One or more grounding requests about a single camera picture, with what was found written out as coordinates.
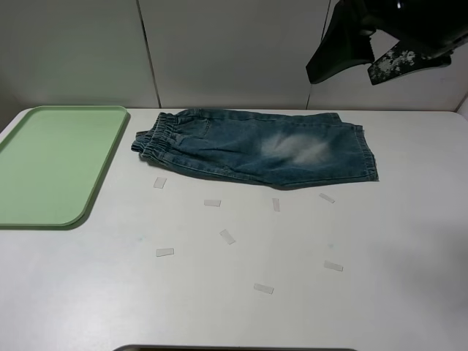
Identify clear tape piece right middle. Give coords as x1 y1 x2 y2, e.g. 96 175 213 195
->
319 193 335 203

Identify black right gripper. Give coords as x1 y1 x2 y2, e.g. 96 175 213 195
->
306 0 467 86

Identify clear tape piece lower left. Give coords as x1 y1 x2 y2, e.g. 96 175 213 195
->
156 248 175 257

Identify clear tape piece lower right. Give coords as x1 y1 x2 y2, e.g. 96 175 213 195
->
324 260 344 272

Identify children's blue denim shorts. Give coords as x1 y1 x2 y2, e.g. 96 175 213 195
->
131 108 379 189

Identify clear tape piece centre slanted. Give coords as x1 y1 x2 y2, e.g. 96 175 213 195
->
219 230 235 245

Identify light green plastic tray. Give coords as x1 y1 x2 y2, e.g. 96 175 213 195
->
1 106 129 228

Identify clear tape piece centre upright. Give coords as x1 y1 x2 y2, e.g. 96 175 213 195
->
272 198 281 212

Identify clear tape piece bottom centre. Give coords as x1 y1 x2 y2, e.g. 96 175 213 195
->
254 283 274 295

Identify clear tape piece left upper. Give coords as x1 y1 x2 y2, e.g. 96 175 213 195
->
154 177 167 189

